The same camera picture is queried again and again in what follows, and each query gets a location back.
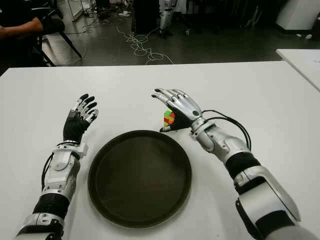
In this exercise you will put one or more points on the robot left arm silver black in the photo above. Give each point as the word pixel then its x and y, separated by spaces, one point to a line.
pixel 60 165

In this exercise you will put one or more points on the person's bare forearm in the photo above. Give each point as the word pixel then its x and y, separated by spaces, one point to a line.
pixel 22 28

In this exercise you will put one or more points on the person's black clothed body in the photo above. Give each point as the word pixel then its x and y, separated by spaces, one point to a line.
pixel 15 10

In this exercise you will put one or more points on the robot right hand black silver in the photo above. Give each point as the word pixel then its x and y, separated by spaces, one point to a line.
pixel 186 110

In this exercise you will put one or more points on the small white floor object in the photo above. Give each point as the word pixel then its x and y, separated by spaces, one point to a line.
pixel 309 36

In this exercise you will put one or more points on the grey metal leaning stand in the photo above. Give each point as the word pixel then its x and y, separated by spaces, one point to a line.
pixel 253 16

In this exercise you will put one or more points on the white side table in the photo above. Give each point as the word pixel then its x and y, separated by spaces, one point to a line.
pixel 302 62

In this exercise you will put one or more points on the white board panel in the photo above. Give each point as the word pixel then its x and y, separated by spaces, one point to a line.
pixel 75 8

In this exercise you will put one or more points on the robot right arm silver black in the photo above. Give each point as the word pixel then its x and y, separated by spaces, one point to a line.
pixel 265 190

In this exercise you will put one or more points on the multicoloured Rubik's cube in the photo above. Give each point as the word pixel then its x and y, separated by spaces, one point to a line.
pixel 168 117

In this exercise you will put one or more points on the white power strip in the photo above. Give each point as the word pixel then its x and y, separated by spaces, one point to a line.
pixel 125 13

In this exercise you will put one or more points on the black cabinet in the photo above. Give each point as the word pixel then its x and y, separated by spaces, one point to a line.
pixel 146 15

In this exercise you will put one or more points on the robot left hand black silver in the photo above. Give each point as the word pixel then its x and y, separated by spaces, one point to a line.
pixel 73 126

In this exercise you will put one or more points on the white machine housing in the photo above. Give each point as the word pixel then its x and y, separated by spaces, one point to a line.
pixel 297 15

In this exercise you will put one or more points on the round dark brown plate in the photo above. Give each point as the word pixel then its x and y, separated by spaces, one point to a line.
pixel 140 175

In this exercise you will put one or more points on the black chair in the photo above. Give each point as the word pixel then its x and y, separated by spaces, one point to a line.
pixel 53 26

